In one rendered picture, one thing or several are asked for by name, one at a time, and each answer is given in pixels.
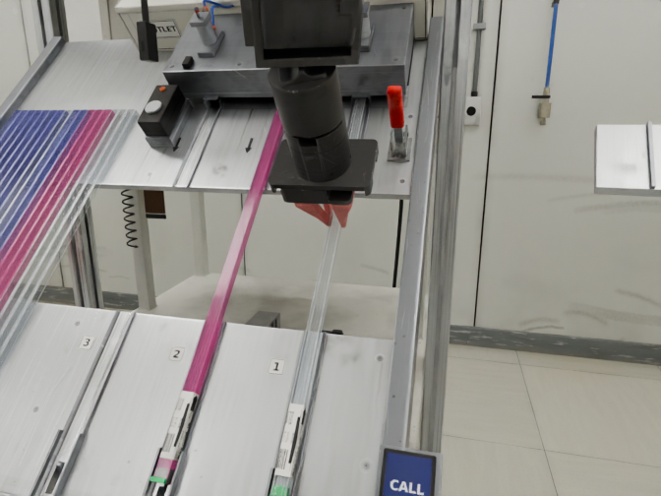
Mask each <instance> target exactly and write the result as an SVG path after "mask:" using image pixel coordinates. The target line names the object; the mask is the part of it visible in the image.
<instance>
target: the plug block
mask: <svg viewBox="0 0 661 496"><path fill-rule="evenodd" d="M137 32H138V42H139V52H140V60H141V61H146V62H150V63H153V62H158V51H157V39H156V28H155V25H154V24H152V23H149V22H146V21H144V22H137Z"/></svg>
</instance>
